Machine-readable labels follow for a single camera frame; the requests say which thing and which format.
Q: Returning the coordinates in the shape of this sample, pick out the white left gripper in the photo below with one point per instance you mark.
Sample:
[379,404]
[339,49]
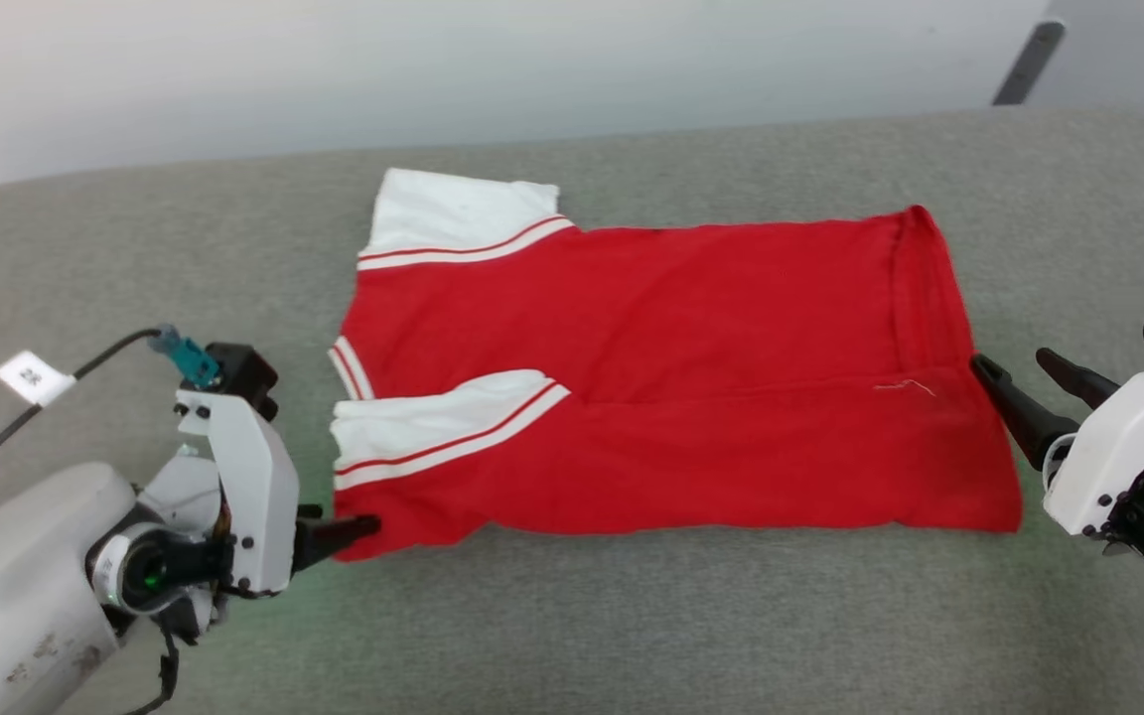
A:
[259,497]

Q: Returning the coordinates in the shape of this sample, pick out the grey panel with screws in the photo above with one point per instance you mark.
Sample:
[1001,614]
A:
[1138,50]

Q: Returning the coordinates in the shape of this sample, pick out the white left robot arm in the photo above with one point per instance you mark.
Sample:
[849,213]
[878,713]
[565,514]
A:
[16,586]

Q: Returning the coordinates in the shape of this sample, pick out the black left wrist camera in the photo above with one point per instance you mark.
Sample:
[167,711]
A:
[244,375]

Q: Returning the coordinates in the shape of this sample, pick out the red and white shirt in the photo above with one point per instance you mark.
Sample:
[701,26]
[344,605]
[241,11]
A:
[711,397]

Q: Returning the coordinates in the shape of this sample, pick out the grey fabric sofa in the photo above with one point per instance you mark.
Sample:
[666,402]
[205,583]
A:
[572,626]

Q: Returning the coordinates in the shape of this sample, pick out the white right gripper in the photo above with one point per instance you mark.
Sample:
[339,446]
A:
[1118,447]

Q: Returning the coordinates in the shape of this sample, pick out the dark metal bracket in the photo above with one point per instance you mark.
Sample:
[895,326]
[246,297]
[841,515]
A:
[1029,62]

